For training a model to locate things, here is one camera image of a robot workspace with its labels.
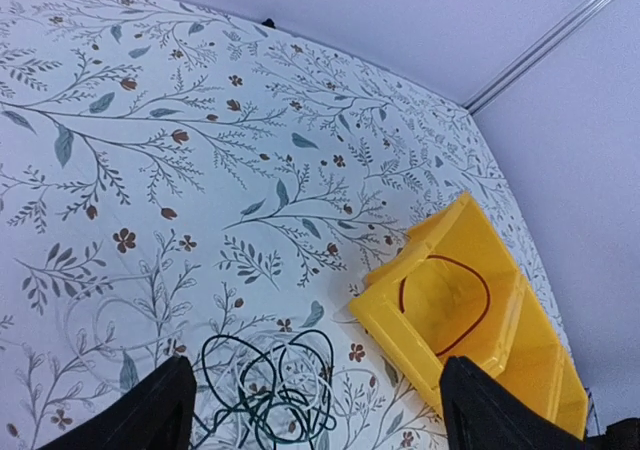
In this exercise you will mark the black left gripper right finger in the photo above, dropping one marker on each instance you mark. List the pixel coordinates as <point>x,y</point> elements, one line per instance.
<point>479,413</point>

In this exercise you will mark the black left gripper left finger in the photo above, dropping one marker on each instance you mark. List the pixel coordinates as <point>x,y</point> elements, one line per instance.
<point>157,413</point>

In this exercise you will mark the yellow three-compartment bin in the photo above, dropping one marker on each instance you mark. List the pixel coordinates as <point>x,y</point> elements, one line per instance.
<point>455,290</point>

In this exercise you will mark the floral table mat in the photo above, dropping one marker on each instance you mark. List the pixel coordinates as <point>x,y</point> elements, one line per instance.
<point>176,181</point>

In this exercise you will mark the right aluminium frame post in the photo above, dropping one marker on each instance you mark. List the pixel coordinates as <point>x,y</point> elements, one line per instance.
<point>535,54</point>

